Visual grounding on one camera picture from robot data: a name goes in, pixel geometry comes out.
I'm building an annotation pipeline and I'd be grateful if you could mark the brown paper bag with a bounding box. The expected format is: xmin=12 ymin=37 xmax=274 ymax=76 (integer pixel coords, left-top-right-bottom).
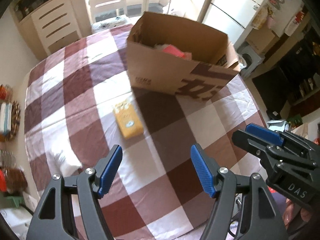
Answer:
xmin=126 ymin=11 xmax=240 ymax=101

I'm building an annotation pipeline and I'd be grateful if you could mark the cardboard box on floor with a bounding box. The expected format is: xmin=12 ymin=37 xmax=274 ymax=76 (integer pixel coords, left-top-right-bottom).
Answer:
xmin=245 ymin=27 xmax=279 ymax=55

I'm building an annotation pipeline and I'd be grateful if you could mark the checkered tablecloth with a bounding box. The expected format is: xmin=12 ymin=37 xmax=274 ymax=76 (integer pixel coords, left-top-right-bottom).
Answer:
xmin=24 ymin=25 xmax=263 ymax=239

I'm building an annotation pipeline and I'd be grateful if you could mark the orange glass cup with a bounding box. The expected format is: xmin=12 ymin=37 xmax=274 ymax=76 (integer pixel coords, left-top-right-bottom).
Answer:
xmin=0 ymin=85 xmax=13 ymax=101

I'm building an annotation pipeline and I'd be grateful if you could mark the white refrigerator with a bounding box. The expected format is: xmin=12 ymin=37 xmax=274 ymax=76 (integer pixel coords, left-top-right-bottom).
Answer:
xmin=202 ymin=0 xmax=266 ymax=49

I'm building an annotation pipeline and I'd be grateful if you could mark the white blue box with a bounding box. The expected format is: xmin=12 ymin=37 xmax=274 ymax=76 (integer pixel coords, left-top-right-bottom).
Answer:
xmin=0 ymin=102 xmax=12 ymax=136

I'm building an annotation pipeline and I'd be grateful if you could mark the clear water bottle red label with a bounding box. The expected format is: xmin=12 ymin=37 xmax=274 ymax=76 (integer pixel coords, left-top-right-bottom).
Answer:
xmin=0 ymin=150 xmax=16 ymax=168

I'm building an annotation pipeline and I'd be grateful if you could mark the white drawer cabinet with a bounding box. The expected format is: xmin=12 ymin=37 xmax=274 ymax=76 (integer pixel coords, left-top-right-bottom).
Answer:
xmin=9 ymin=0 xmax=92 ymax=61

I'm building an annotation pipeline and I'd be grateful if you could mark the red toy box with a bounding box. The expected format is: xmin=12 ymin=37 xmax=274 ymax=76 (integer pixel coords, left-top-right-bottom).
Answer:
xmin=161 ymin=44 xmax=192 ymax=60

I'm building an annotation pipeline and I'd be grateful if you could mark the green plastic holder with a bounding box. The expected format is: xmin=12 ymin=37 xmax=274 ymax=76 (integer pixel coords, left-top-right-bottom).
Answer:
xmin=5 ymin=196 xmax=25 ymax=208

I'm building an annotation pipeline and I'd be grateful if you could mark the person's right hand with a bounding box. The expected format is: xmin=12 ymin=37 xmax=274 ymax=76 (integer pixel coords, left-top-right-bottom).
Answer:
xmin=283 ymin=198 xmax=310 ymax=229

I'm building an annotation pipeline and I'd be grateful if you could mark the woven round trivet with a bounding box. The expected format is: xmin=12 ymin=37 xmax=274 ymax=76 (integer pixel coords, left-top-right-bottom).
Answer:
xmin=5 ymin=101 xmax=21 ymax=141

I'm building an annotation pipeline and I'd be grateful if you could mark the yellow cartoon carton box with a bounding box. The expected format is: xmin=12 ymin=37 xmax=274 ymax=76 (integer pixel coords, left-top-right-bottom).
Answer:
xmin=113 ymin=100 xmax=144 ymax=139

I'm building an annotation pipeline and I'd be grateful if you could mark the white pouch packet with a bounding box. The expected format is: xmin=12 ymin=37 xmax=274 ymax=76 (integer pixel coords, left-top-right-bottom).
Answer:
xmin=46 ymin=144 xmax=82 ymax=177

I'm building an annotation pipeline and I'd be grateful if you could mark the white trash bin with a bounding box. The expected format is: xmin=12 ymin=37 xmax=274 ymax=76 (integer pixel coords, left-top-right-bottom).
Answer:
xmin=237 ymin=42 xmax=265 ymax=79

